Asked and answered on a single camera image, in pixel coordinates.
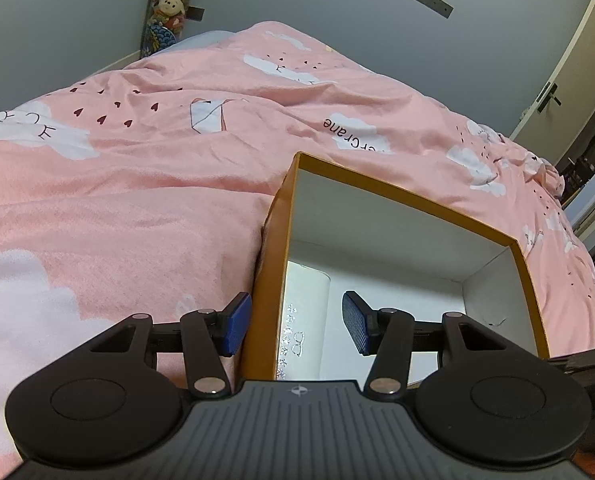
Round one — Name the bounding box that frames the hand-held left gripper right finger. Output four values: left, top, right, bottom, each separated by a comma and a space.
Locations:
341, 290, 511, 401

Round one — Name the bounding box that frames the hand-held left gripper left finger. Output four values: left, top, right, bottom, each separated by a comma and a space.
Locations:
90, 292, 253, 401

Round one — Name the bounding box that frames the orange cardboard box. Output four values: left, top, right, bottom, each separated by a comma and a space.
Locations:
240, 151, 551, 383

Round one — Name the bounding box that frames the white flat box silver print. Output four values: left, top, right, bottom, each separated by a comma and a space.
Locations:
276, 260, 333, 381

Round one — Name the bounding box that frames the pink printed blanket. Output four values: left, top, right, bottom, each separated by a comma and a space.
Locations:
0, 20, 595, 471

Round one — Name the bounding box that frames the grey pillow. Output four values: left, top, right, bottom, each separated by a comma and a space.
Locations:
164, 30, 238, 53

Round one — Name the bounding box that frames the blue patterned plush toy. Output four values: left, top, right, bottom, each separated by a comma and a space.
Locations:
140, 22, 180, 58

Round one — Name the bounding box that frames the cream door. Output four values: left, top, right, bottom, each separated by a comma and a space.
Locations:
508, 0, 595, 171

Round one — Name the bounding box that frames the black door handle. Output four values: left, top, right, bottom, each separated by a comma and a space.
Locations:
537, 82, 562, 113

